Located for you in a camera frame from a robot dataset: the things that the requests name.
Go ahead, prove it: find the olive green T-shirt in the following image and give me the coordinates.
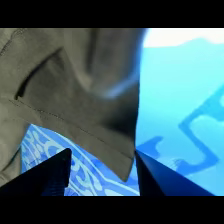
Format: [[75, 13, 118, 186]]
[[0, 27, 148, 188]]

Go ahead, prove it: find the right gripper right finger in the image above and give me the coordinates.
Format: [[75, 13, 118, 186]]
[[134, 149, 215, 197]]

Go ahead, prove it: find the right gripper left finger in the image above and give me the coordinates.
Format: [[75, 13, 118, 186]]
[[0, 147, 73, 197]]

